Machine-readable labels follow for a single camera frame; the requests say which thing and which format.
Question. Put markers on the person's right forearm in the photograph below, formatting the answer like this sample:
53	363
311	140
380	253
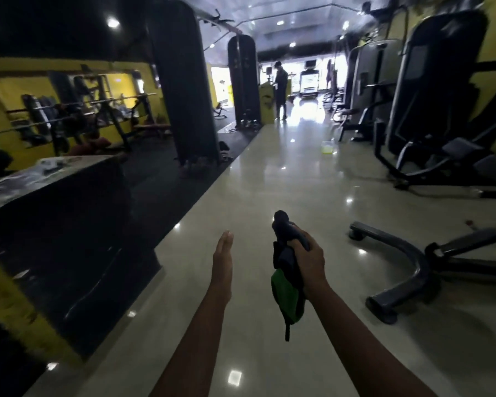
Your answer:
363	351

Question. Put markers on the black box with pale top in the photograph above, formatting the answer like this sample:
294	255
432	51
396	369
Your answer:
66	223

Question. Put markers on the yellow reception stand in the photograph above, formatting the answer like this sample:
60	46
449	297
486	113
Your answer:
266	99

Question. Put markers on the person's left hand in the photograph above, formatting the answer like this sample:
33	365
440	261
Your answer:
222	264

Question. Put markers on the person's left forearm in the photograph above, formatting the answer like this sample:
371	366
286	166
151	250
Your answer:
194	351

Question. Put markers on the person's right hand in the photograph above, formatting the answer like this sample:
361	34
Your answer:
314	264

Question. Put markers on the black padded pillar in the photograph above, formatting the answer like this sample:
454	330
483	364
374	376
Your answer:
182	78

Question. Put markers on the wall barbell rack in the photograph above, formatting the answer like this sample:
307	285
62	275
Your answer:
74	115

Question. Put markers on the round ceiling light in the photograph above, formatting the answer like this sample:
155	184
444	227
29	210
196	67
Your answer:
113	22

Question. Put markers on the yellow green bucket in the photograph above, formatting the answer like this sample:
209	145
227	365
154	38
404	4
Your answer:
327	148

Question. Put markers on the dark grey green cloth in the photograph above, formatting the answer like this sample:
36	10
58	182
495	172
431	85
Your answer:
285	260

